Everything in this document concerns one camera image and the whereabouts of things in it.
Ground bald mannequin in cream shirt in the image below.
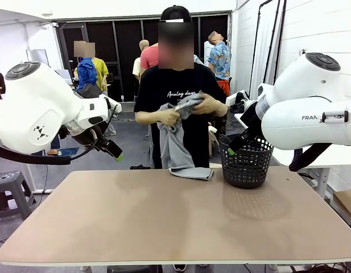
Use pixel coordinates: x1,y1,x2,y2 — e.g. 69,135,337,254
132,39,150,86

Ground brown cardboard box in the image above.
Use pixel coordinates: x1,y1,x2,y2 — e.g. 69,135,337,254
333,189,351,218

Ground person's right forearm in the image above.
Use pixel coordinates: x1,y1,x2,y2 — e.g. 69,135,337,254
135,110,164,125

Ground black baseball cap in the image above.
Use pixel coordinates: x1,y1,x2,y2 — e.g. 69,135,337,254
160,5,193,23

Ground grey plastic stool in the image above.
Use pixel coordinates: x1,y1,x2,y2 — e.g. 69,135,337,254
0,170,37,227

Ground white hanging curtain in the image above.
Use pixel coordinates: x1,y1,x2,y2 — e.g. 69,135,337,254
249,0,287,100

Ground person in yellow shirt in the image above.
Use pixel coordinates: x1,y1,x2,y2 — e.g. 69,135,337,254
73,40,104,99

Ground grey wall board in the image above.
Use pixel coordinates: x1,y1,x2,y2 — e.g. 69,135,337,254
26,49,50,67

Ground mannequin in red top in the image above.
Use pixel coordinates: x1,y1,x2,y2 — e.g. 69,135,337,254
140,42,159,77

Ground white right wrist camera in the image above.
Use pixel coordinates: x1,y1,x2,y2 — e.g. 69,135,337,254
225,90,250,113

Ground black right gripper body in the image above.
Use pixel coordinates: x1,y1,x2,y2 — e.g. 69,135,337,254
239,101,263,135

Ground person's right hand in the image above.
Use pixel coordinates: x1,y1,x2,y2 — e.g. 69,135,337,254
157,106,182,127

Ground mannequin in floral shirt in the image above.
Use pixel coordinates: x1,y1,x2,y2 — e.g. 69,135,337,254
207,30,232,97

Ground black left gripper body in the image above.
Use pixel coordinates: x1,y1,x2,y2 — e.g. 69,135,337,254
73,127,108,147

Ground person in black t-shirt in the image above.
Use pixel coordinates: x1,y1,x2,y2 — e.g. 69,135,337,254
134,5,230,170

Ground black perforated laundry basket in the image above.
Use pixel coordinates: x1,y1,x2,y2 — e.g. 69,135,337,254
218,133,275,189

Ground grey training pants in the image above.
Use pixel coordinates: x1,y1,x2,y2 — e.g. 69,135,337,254
156,92,215,181

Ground person's left forearm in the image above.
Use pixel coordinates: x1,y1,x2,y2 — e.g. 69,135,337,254
217,101,229,117

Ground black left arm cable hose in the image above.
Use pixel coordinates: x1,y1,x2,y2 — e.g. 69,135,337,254
0,143,72,166

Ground white side table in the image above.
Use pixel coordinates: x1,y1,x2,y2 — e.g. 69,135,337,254
234,112,351,200

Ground person's left hand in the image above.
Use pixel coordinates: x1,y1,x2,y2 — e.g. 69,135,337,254
192,92,222,116

